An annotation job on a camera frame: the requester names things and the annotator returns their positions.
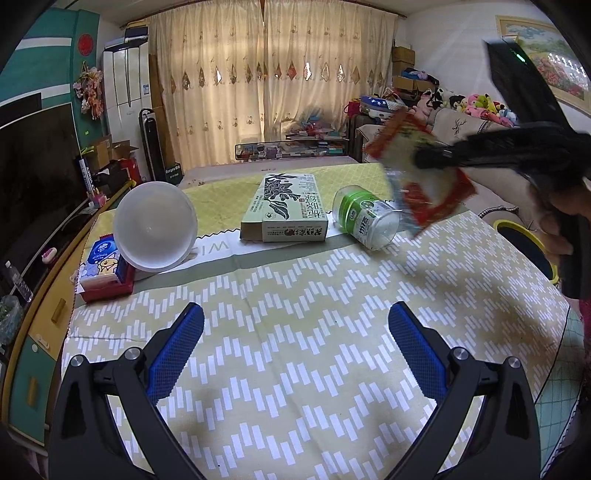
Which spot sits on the white blue tall carton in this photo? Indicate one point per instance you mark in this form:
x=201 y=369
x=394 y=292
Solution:
x=86 y=175

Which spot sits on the beige patterned curtain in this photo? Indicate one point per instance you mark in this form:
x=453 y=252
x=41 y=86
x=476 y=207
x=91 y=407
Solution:
x=231 y=92

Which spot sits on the open cardboard box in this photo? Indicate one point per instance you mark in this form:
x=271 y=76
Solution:
x=111 y=152

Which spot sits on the dark flat box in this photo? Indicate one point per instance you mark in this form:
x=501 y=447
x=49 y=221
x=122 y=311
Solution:
x=136 y=32

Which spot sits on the white plastic bowl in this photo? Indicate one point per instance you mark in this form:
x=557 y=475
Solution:
x=152 y=226

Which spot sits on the teal yellow tv cabinet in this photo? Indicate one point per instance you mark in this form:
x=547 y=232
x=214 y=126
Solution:
x=32 y=369

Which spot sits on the blue white tissue pack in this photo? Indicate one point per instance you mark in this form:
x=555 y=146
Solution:
x=101 y=258

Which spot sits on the green plastic canister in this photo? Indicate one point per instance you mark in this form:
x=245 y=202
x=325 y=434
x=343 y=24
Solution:
x=355 y=207

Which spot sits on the pile of plush toys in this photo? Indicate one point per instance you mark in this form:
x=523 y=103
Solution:
x=480 y=104

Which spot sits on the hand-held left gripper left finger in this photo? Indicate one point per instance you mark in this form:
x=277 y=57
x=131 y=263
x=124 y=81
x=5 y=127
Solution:
x=178 y=346

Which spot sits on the brown cardboard box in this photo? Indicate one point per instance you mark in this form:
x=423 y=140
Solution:
x=402 y=55
x=413 y=84

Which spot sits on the red snack wrapper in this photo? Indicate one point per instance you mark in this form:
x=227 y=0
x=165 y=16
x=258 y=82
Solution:
x=392 y=134

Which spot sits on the framed landscape painting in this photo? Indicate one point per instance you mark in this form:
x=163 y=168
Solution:
x=558 y=60

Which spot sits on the red tissue holder box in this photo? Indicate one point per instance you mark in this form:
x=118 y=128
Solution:
x=111 y=290

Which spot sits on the person's right hand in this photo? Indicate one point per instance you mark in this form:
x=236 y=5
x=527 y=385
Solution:
x=556 y=230

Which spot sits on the artificial flower bouquet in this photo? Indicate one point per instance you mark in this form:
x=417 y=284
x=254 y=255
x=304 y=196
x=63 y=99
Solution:
x=88 y=92

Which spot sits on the black television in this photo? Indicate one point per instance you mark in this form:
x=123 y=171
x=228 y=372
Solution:
x=32 y=175

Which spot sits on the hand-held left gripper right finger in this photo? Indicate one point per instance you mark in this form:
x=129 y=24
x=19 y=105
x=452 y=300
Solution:
x=415 y=346

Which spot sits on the yellow-green patterned tablecloth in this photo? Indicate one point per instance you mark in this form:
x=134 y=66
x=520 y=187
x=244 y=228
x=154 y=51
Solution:
x=300 y=300

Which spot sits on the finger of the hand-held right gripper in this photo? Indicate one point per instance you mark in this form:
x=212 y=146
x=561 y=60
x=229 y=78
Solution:
x=485 y=152

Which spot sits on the small black box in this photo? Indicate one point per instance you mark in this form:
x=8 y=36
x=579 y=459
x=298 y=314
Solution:
x=173 y=173

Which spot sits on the red bag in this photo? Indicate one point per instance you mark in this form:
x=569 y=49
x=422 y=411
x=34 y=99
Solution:
x=352 y=108

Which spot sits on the green printed carton box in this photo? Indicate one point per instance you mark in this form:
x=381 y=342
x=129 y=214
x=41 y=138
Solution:
x=277 y=198

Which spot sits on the red round wall ornament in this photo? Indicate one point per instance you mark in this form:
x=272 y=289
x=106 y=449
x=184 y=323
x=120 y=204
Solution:
x=86 y=44

